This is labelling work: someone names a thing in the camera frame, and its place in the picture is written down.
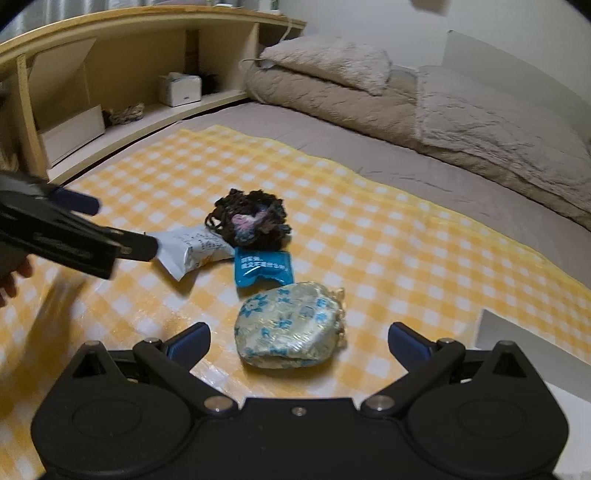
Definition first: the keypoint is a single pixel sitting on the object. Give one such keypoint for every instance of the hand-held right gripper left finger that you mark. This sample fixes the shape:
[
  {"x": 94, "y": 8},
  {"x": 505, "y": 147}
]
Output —
[{"x": 188, "y": 345}]

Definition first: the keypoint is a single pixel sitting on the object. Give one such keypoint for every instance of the white tissue box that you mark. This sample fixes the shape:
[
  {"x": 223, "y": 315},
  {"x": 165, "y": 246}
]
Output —
[{"x": 181, "y": 90}]

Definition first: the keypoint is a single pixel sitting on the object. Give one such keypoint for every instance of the beige fluffy pillow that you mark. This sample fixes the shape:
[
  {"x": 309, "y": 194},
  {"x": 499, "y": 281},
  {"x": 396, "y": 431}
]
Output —
[{"x": 332, "y": 60}]

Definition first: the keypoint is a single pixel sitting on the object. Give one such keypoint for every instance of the person's left hand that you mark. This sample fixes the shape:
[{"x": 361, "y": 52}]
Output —
[{"x": 14, "y": 281}]

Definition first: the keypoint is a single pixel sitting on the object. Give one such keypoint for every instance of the blue small packet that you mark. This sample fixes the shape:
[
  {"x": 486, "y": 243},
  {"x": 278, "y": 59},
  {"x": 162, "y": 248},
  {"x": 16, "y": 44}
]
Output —
[{"x": 263, "y": 265}]

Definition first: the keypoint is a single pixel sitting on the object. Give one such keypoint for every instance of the yellow checked mat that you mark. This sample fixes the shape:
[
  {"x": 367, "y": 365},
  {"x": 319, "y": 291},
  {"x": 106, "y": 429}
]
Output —
[{"x": 369, "y": 240}]

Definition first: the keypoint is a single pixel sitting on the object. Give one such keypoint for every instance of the white storage box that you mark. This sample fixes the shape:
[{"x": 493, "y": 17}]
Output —
[{"x": 71, "y": 136}]

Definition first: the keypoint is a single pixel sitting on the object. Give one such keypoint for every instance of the brown quilted duvet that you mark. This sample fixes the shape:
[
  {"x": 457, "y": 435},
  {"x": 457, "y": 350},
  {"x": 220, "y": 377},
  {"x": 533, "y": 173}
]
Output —
[{"x": 323, "y": 106}]

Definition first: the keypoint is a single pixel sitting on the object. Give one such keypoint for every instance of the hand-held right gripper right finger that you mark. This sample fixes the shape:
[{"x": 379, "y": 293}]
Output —
[{"x": 406, "y": 345}]

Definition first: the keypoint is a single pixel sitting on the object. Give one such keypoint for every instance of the white snack packet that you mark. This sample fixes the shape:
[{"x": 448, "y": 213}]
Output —
[{"x": 194, "y": 247}]

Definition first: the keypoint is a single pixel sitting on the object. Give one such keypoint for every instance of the white shallow box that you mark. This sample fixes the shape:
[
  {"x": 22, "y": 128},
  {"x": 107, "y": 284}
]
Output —
[{"x": 531, "y": 350}]

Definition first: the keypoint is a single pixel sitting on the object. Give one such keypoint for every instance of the dark knitted scrunchie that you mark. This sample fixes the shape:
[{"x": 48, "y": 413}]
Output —
[{"x": 249, "y": 214}]

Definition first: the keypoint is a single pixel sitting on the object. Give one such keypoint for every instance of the floral fabric pouch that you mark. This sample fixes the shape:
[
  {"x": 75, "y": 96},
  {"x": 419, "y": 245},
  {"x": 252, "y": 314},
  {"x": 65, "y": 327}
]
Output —
[{"x": 286, "y": 323}]

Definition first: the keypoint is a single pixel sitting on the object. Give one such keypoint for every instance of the wooden low shelf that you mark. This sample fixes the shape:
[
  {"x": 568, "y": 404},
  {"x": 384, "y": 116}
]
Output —
[{"x": 115, "y": 27}]

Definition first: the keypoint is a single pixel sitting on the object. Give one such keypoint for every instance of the beige folded blanket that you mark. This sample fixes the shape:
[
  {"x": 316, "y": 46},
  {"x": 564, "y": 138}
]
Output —
[{"x": 489, "y": 115}]

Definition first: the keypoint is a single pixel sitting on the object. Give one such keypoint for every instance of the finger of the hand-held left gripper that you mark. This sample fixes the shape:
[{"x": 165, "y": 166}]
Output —
[
  {"x": 76, "y": 201},
  {"x": 134, "y": 244}
]

